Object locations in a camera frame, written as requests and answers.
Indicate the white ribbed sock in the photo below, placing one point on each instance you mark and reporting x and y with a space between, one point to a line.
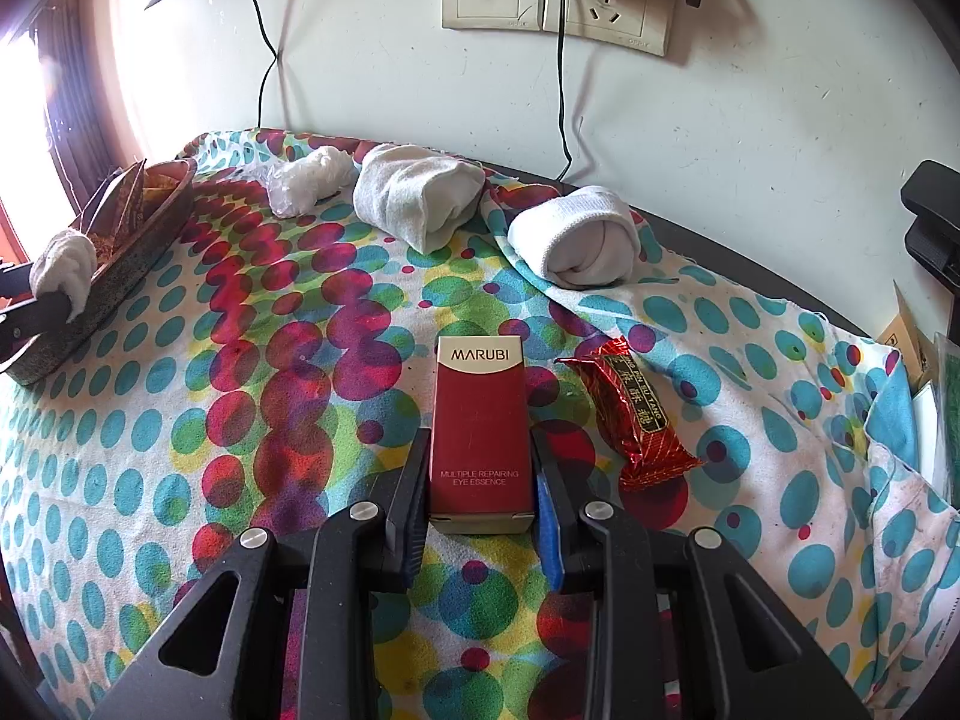
584 239

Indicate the light blue cloth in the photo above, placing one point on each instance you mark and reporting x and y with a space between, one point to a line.
890 419

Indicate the colourful polka dot cloth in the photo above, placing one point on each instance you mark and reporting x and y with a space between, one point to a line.
265 371

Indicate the brown tray with snacks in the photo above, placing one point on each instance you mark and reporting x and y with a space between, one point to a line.
132 220

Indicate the black clamp mount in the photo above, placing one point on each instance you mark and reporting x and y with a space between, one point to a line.
931 196

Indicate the white wall socket plate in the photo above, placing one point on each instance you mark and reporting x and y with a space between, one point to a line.
642 25

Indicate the white sock front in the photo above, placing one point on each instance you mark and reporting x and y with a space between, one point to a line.
67 265

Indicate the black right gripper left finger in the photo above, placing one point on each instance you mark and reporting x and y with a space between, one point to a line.
222 652

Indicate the brown cardboard box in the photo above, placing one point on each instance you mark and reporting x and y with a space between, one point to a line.
916 350

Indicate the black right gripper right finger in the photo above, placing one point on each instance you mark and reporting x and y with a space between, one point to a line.
682 626

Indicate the white item in plastic wrap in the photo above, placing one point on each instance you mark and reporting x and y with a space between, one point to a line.
295 187

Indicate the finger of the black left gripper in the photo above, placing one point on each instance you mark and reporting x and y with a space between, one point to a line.
27 316

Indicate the large white rolled sock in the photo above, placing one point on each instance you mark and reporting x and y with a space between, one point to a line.
418 196

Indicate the red snack wrapper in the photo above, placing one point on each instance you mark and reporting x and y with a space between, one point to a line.
630 416

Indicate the red Marubi box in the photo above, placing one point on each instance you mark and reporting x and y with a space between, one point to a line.
480 469

